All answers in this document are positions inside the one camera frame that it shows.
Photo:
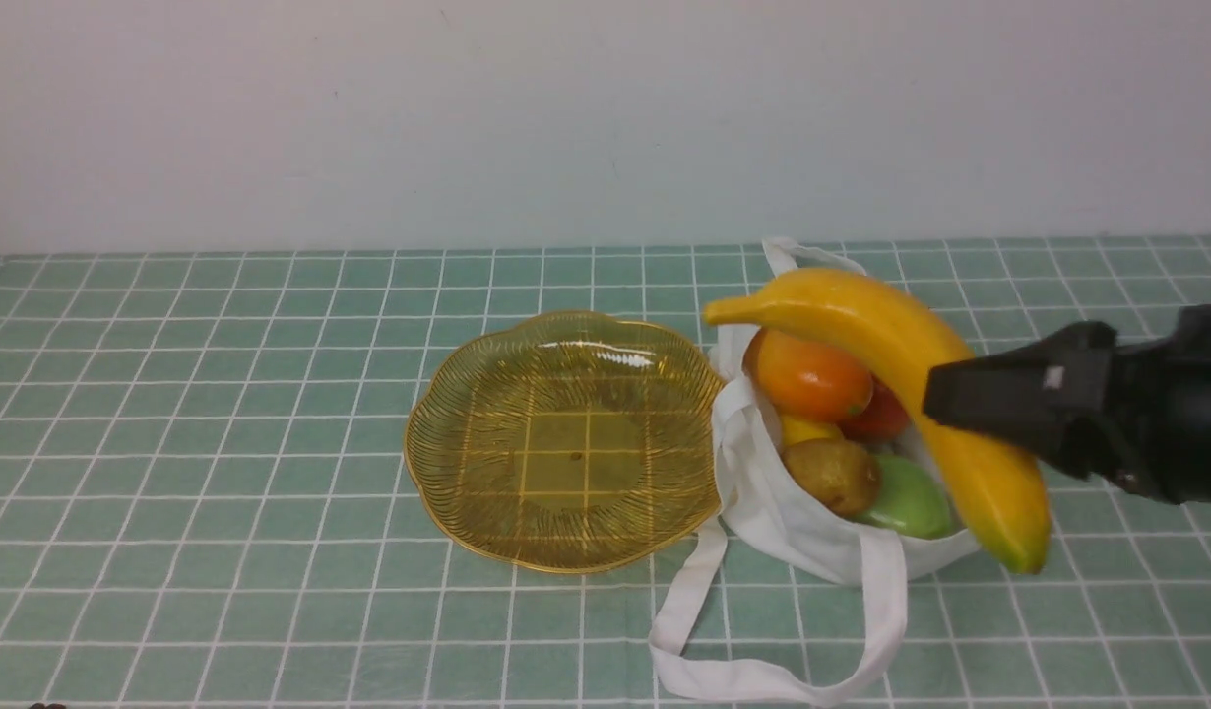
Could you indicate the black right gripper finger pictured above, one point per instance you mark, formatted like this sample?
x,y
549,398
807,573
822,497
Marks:
x,y
1045,397

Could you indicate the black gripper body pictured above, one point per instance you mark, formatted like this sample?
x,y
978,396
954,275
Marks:
x,y
1138,415

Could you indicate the yellow banana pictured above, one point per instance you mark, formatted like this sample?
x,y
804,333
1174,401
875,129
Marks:
x,y
997,488

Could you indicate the green mango fruit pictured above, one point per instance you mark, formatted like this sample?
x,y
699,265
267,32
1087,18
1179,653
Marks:
x,y
910,502

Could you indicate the brown kiwi fruit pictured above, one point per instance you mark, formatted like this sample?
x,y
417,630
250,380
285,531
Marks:
x,y
843,476

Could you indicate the orange mango fruit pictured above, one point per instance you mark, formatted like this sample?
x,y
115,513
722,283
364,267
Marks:
x,y
807,379

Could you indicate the white cloth tote bag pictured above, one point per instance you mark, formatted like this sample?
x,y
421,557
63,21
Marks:
x,y
762,505

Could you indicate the red apple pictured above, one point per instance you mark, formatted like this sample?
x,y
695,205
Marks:
x,y
883,419

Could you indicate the yellow lemon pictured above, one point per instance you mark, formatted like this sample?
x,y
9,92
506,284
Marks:
x,y
795,430

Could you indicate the green checkered tablecloth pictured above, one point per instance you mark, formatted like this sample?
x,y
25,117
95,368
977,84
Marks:
x,y
203,501

